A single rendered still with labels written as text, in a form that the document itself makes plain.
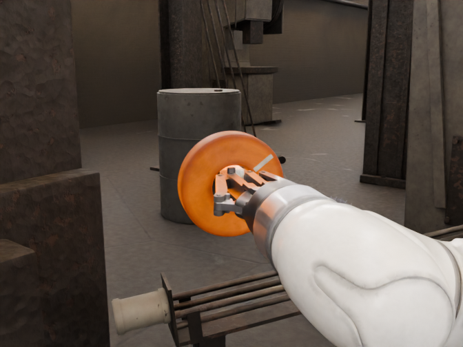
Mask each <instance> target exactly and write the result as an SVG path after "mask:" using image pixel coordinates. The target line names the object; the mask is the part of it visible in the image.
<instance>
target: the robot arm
mask: <svg viewBox="0 0 463 347"><path fill-rule="evenodd" d="M228 192H229V193H228ZM230 194H232V195H233V197H235V199H236V201H235V202H234V201H233V200H232V199H231V198H230ZM230 211H234V213H235V214H236V216H237V217H239V218H242V219H244V220H245V222H246V223H247V226H248V228H249V230H250V231H251V233H252V234H253V235H254V240H255V243H256V246H257V247H258V250H259V251H260V252H261V253H262V254H263V255H264V257H265V258H266V259H267V260H268V261H269V263H270V264H271V265H272V267H273V268H274V269H275V271H276V272H277V273H278V275H279V278H280V281H281V283H282V286H283V287H284V289H285V290H286V292H287V294H288V296H289V297H290V298H291V300H292V301H293V303H294V304H295V305H296V306H297V308H298V309H299V310H300V312H301V313H302V314H303V315H304V316H305V317H306V318H307V319H308V320H309V322H310V323H311V324H312V325H313V326H314V327H315V328H316V329H317V330H318V331H319V332H320V333H321V334H322V335H323V336H324V337H326V338H327V339H328V340H329V341H330V342H331V343H332V344H334V345H335V346H337V347H463V238H456V239H454V240H452V241H451V242H445V241H439V240H435V239H432V238H429V237H426V236H425V235H422V234H419V233H417V232H415V231H412V230H410V229H408V228H406V227H404V226H401V225H399V224H397V223H395V222H393V221H391V220H389V219H387V218H385V217H383V216H381V215H379V214H376V213H374V212H372V211H363V210H361V209H358V208H356V207H354V206H351V205H349V204H343V203H337V202H336V201H335V200H332V199H331V198H328V197H326V196H324V195H323V194H321V193H320V192H318V191H316V190H315V189H313V188H311V187H309V186H305V185H299V184H297V183H294V182H292V181H289V180H286V179H284V178H281V177H279V176H276V175H274V174H272V173H269V172H267V171H259V174H256V173H254V172H253V171H247V170H246V169H243V168H241V167H240V166H238V165H232V166H228V167H226V168H224V169H222V170H221V171H220V174H217V175H216V193H215V194H214V216H218V217H220V216H223V215H224V214H225V213H230Z"/></svg>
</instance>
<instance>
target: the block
mask: <svg viewBox="0 0 463 347"><path fill-rule="evenodd" d="M0 347H45V338H44V331H43V316H42V308H41V294H40V286H39V272H38V264H37V255H36V253H35V252H34V250H32V249H29V248H28V247H25V246H22V245H20V244H17V243H16V242H13V241H10V240H7V239H0Z"/></svg>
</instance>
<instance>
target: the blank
mask: <svg viewBox="0 0 463 347"><path fill-rule="evenodd" d="M232 165H239V166H242V167H244V168H245V169H246V170H247V171H253V172H254V173H256V174H259V171H267V172H269V173H271V174H274V175H276V176H279V177H281V178H283V172H282V167H281V164H280V161H279V159H278V157H277V155H276V154H275V153H274V151H273V150H272V149H271V148H270V147H269V146H268V145H267V144H266V143H264V142H263V141H261V140H259V139H258V138H256V137H254V136H252V135H250V134H247V133H245V132H239V131H224V132H218V133H215V134H212V135H210V136H208V137H206V138H204V139H202V140H201V141H200V142H198V143H197V144H196V145H195V146H194V147H193V148H192V149H191V150H190V151H189V153H188V154H187V155H186V157H185V159H184V161H183V163H182V165H181V168H180V171H179V174H178V195H179V198H180V201H181V204H182V206H183V208H184V210H185V211H186V213H187V215H188V216H189V218H190V219H191V220H192V222H193V223H194V224H195V225H197V226H198V227H199V228H201V229H202V230H204V231H206V232H208V233H210V234H213V235H218V236H223V237H232V236H238V235H243V234H246V233H249V232H251V231H250V230H249V228H248V226H247V223H246V222H245V220H244V219H242V218H239V217H237V216H236V214H235V213H234V211H230V213H225V214H224V215H223V216H220V217H218V216H214V195H213V192H212V185H213V181H214V178H215V177H216V175H217V174H218V172H219V171H221V170H222V169H224V168H226V167H228V166H232Z"/></svg>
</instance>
